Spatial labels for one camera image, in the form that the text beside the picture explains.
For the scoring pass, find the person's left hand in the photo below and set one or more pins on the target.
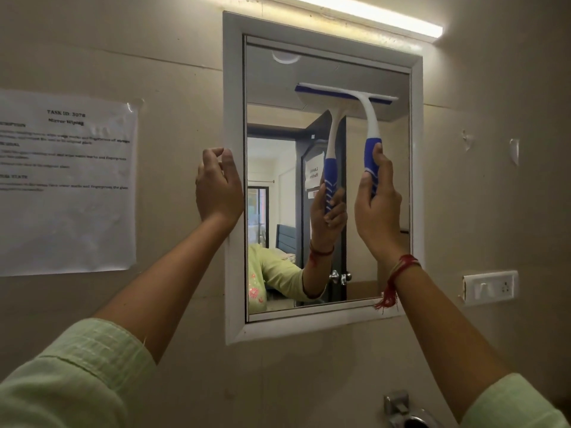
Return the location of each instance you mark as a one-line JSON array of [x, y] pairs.
[[219, 196]]

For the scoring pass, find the person's right hand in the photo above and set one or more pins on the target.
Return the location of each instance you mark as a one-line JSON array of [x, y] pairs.
[[379, 218]]

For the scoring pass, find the person's left thumb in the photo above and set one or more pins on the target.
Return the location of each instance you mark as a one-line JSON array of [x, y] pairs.
[[232, 169]]

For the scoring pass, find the person's right thumb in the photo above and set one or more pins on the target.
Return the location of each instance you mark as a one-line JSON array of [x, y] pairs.
[[363, 188]]

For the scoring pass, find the blue and white squeegee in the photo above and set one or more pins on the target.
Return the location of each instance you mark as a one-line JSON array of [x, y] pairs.
[[372, 122]]

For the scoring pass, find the white framed wall mirror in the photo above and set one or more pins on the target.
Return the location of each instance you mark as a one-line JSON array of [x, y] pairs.
[[234, 271]]

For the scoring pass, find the person's left forearm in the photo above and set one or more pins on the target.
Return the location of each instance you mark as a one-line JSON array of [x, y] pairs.
[[169, 285]]

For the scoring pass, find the person's right forearm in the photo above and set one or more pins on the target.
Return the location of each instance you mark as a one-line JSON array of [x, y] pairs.
[[446, 334]]

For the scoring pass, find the white printed paper notice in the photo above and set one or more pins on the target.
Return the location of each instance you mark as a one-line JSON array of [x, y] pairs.
[[67, 187]]

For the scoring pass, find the white tube light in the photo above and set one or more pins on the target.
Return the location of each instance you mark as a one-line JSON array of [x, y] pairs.
[[374, 15]]

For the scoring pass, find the chrome metal tap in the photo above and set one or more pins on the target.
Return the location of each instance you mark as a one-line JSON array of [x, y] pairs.
[[401, 412]]

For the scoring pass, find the light green shirt sleeve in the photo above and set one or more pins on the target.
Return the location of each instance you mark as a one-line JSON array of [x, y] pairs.
[[76, 378], [513, 403]]

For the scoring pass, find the small white wall hook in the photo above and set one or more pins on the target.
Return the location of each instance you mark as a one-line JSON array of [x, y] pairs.
[[515, 151], [467, 140]]

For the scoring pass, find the white switch socket plate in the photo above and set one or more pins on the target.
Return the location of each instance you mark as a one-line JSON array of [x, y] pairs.
[[490, 287]]

